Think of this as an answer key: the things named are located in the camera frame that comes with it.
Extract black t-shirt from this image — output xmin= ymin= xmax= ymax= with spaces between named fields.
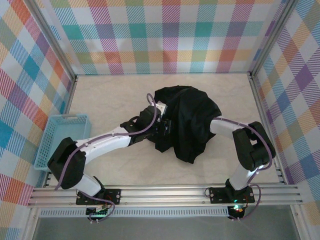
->
xmin=147 ymin=84 xmax=223 ymax=165

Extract light blue plastic basket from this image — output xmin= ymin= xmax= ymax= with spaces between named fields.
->
xmin=33 ymin=113 xmax=93 ymax=172

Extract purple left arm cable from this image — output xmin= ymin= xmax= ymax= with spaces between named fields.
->
xmin=54 ymin=92 xmax=165 ymax=225

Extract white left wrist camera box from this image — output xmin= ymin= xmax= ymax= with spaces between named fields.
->
xmin=155 ymin=100 xmax=168 ymax=118

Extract long aluminium mounting rail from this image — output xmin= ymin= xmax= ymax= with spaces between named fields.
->
xmin=27 ymin=183 xmax=303 ymax=208

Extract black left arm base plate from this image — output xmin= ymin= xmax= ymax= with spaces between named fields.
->
xmin=76 ymin=188 xmax=123 ymax=206

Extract slotted grey cable duct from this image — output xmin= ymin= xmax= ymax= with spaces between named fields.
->
xmin=39 ymin=208 xmax=230 ymax=218

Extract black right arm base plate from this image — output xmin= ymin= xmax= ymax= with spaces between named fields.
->
xmin=209 ymin=186 xmax=255 ymax=204

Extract aluminium frame post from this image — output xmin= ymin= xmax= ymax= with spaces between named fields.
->
xmin=26 ymin=0 xmax=78 ymax=83
xmin=247 ymin=0 xmax=300 ymax=79

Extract short aluminium frame leg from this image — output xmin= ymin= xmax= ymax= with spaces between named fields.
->
xmin=289 ymin=205 xmax=310 ymax=240
xmin=21 ymin=207 xmax=41 ymax=240

